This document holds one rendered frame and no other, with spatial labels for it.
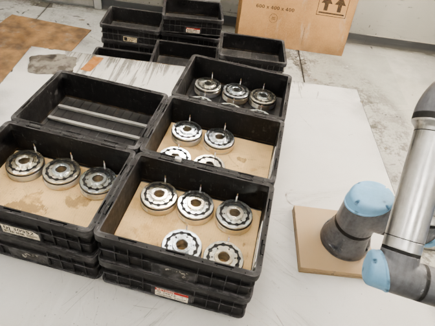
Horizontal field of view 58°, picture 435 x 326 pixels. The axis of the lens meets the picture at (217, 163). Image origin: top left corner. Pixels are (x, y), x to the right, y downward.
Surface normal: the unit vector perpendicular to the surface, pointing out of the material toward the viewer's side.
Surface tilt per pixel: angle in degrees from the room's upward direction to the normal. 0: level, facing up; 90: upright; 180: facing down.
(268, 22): 73
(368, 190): 7
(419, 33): 90
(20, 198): 0
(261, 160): 0
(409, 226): 46
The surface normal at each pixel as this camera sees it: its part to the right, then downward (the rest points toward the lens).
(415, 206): -0.34, -0.12
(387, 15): -0.06, 0.69
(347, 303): 0.11, -0.71
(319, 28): -0.03, 0.47
